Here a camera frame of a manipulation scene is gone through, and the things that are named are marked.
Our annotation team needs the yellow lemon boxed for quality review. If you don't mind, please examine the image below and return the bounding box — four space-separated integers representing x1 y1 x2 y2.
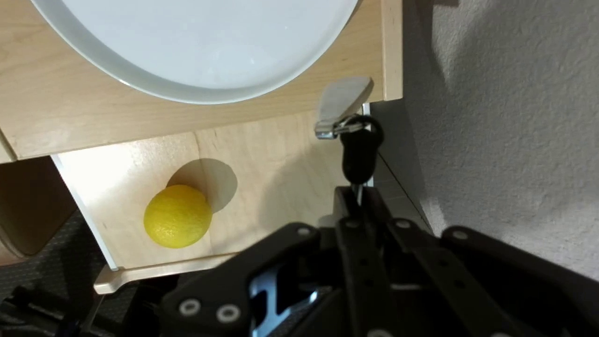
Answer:
142 183 215 251

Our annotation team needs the white round plate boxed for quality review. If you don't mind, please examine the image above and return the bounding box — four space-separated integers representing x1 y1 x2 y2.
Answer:
29 0 362 107

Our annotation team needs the key bunch with silver fob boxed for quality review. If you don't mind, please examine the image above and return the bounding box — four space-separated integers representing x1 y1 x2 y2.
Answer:
312 75 387 206

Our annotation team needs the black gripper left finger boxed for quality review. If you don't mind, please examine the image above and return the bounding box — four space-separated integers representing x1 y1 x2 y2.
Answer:
157 185 361 337

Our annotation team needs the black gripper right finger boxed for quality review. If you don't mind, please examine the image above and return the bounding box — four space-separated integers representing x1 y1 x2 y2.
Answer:
355 185 599 337

